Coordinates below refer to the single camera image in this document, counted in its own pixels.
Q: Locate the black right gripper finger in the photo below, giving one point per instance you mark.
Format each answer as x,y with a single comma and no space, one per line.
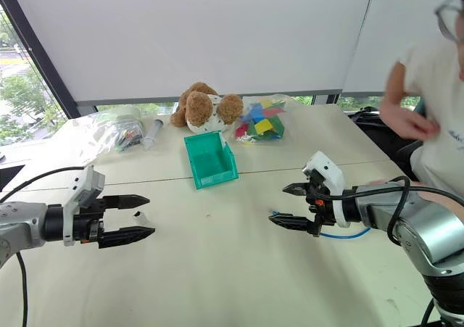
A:
298,189
295,223

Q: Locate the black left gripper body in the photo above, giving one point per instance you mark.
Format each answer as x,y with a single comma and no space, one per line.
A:
87,229

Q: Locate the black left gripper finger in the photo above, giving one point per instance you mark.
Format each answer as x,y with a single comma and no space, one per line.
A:
125,201
125,234

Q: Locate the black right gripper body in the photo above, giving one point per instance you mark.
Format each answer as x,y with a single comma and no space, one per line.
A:
320,203

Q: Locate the person's bare forearm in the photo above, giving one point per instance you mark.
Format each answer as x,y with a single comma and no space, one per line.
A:
393,98

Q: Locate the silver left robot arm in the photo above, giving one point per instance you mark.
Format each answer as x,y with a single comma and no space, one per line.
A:
25,222

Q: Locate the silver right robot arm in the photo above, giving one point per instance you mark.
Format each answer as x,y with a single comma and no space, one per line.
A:
435,229

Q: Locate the small white object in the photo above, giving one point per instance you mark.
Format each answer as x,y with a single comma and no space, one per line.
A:
140,217

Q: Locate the person's bare hand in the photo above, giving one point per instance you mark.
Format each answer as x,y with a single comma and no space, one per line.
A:
420,127

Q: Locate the clear plastic syringe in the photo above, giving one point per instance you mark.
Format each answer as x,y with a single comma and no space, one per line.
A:
152,135

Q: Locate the clear bag of small parts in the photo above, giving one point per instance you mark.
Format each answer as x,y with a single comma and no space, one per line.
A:
108,131

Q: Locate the bag of colourful blocks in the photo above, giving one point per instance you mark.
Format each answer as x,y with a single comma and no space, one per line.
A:
262,122

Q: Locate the green plastic storage bin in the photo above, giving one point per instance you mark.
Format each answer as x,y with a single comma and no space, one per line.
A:
212,160

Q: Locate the black office chair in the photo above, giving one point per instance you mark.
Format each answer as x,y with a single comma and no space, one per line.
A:
384,138

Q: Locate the black flat object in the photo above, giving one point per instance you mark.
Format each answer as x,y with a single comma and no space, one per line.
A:
9,176

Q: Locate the brown teddy bear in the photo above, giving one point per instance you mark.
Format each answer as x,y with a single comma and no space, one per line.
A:
199,107

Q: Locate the person in white T-shirt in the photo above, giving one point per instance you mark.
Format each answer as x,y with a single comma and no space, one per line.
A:
446,106

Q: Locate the wide white roller blind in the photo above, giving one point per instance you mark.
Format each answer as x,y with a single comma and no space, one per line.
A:
203,37

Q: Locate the narrow white roller blind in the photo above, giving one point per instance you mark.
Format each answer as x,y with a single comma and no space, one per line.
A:
398,22

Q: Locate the dark-rimmed glasses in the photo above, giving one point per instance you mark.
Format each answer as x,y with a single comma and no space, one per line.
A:
447,15

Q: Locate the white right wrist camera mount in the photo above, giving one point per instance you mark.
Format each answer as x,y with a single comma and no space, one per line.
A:
328,171

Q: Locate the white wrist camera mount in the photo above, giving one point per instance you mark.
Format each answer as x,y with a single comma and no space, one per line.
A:
85,185
328,171

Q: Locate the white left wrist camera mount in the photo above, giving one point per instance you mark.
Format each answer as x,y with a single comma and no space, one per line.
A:
85,185

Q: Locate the black window frame post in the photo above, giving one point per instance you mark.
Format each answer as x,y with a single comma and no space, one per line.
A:
40,55

